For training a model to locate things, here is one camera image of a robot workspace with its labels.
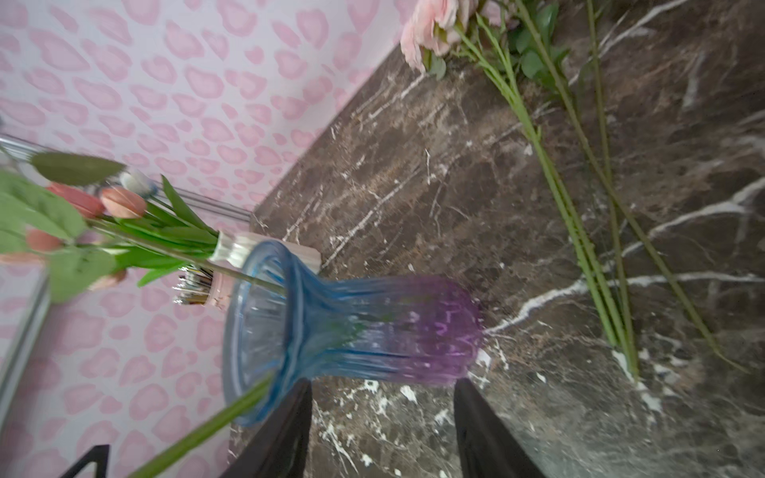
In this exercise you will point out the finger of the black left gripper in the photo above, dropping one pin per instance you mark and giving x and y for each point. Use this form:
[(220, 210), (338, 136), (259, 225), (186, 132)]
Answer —
[(98, 456)]

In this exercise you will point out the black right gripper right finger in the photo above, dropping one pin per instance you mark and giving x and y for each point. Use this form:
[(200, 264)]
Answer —
[(486, 448)]

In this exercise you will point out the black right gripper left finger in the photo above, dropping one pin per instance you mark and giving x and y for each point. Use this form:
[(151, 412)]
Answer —
[(280, 447)]

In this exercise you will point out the purple glass vase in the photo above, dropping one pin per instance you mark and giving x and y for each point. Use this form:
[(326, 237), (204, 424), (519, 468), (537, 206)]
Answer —
[(409, 329)]

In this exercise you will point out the light pink double peony stem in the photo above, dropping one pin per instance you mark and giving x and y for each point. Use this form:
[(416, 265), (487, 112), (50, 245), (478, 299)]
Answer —
[(512, 41)]

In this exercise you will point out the white rose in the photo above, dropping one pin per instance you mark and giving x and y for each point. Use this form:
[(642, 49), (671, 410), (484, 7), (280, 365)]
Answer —
[(199, 435)]

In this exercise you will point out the pink pen cup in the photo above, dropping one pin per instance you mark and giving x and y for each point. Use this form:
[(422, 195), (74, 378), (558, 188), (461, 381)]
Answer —
[(220, 292)]

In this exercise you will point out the tulip bunch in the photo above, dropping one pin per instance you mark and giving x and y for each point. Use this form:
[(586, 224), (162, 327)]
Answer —
[(82, 238)]

